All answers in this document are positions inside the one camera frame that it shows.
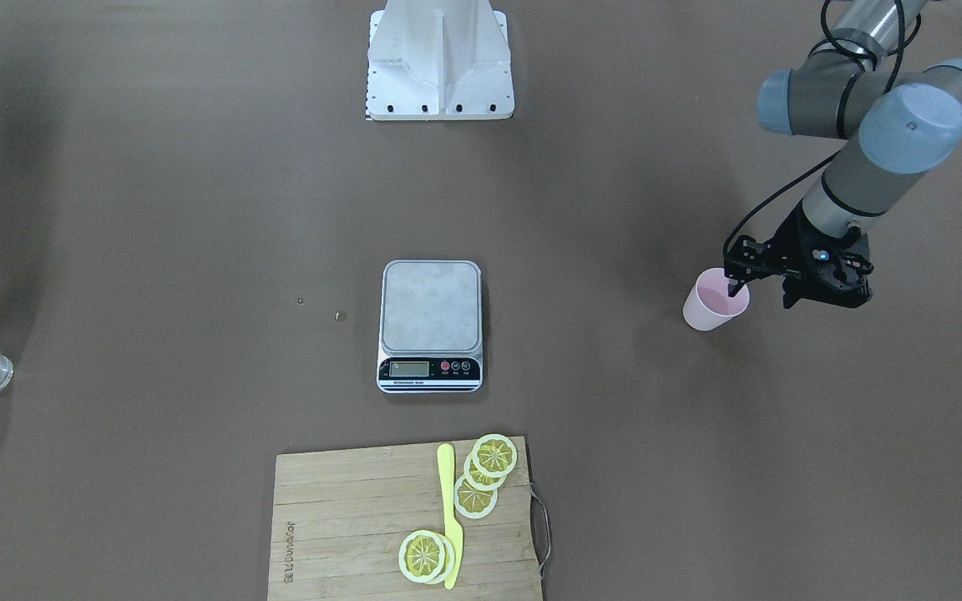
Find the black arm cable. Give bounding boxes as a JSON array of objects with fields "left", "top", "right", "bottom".
[{"left": 722, "top": 0, "right": 924, "bottom": 260}]

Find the silver digital kitchen scale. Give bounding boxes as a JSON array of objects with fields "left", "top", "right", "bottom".
[{"left": 375, "top": 259, "right": 484, "bottom": 393}]

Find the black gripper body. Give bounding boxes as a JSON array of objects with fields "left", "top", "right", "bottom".
[{"left": 780, "top": 203, "right": 874, "bottom": 309}]

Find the lemon slice behind front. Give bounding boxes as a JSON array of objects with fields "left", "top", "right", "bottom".
[{"left": 432, "top": 535, "right": 457, "bottom": 584}]

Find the lemon slice top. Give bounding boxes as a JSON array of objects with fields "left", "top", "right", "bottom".
[{"left": 471, "top": 433, "right": 518, "bottom": 479}]

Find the lemon slice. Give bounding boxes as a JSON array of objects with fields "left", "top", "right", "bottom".
[
  {"left": 397, "top": 529, "right": 444, "bottom": 584},
  {"left": 463, "top": 454, "right": 507, "bottom": 492},
  {"left": 452, "top": 477, "right": 498, "bottom": 520},
  {"left": 471, "top": 433, "right": 518, "bottom": 479},
  {"left": 432, "top": 535, "right": 457, "bottom": 584}
]

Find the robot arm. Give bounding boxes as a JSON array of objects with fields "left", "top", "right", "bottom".
[{"left": 724, "top": 1, "right": 962, "bottom": 309}]

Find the yellow plastic knife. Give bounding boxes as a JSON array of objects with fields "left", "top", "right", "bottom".
[{"left": 436, "top": 442, "right": 464, "bottom": 590}]

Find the bamboo cutting board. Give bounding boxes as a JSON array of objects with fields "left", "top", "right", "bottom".
[{"left": 266, "top": 435, "right": 544, "bottom": 600}]

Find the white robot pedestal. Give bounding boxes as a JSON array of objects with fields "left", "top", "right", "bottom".
[{"left": 364, "top": 1, "right": 515, "bottom": 121}]

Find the pink plastic cup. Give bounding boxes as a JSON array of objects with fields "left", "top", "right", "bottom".
[{"left": 682, "top": 267, "right": 751, "bottom": 331}]

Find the lemon slice lower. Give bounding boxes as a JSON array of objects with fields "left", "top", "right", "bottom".
[{"left": 452, "top": 477, "right": 498, "bottom": 520}]

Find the lemon slice middle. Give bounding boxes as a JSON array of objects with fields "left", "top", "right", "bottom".
[{"left": 463, "top": 454, "right": 507, "bottom": 492}]

